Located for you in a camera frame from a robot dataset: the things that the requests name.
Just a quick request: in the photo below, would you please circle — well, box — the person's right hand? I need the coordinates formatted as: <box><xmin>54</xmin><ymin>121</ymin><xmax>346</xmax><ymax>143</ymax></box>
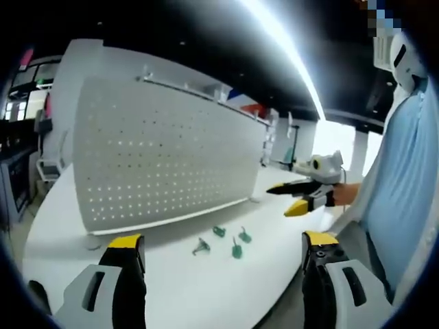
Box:
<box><xmin>331</xmin><ymin>182</ymin><xmax>363</xmax><ymax>207</ymax></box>

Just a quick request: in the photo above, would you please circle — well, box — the white perforated mounting plate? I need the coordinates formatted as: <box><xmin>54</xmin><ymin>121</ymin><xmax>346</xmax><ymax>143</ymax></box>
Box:
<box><xmin>72</xmin><ymin>75</ymin><xmax>267</xmax><ymax>236</ymax></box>

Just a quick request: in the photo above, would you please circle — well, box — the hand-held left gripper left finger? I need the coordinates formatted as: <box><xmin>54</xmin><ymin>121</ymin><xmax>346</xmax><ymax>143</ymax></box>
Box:
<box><xmin>54</xmin><ymin>234</ymin><xmax>147</xmax><ymax>329</ymax></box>

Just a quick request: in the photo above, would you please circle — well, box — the white chest-worn device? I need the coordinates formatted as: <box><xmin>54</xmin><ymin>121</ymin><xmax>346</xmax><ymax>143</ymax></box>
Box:
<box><xmin>389</xmin><ymin>32</ymin><xmax>427</xmax><ymax>93</ymax></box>

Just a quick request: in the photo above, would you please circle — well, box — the white partition wall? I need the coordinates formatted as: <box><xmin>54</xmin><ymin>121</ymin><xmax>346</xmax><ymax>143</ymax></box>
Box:
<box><xmin>51</xmin><ymin>38</ymin><xmax>318</xmax><ymax>172</ymax></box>

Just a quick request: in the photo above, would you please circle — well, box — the red and blue banner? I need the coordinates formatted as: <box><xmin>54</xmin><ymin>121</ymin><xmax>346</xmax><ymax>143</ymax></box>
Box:
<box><xmin>226</xmin><ymin>88</ymin><xmax>268</xmax><ymax>117</ymax></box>

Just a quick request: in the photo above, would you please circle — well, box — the dark equipment cabinet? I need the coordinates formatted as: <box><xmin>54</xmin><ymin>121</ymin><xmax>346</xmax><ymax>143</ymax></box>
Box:
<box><xmin>0</xmin><ymin>145</ymin><xmax>37</xmax><ymax>223</ymax></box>

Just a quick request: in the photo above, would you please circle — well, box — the person in blue shirt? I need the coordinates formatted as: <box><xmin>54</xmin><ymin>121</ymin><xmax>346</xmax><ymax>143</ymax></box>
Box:
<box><xmin>337</xmin><ymin>73</ymin><xmax>439</xmax><ymax>306</ymax></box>

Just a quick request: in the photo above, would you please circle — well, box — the pink sign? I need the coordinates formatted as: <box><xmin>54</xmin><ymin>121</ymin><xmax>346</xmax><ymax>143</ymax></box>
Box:
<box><xmin>19</xmin><ymin>48</ymin><xmax>35</xmax><ymax>71</ymax></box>

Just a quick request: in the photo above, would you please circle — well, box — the white chair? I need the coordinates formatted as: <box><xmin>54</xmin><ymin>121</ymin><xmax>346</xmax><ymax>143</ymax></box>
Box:
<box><xmin>36</xmin><ymin>130</ymin><xmax>69</xmax><ymax>182</ymax></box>

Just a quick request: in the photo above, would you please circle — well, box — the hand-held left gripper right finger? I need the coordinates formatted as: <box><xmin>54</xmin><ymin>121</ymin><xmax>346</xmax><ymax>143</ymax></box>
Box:
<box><xmin>300</xmin><ymin>230</ymin><xmax>394</xmax><ymax>329</ymax></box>

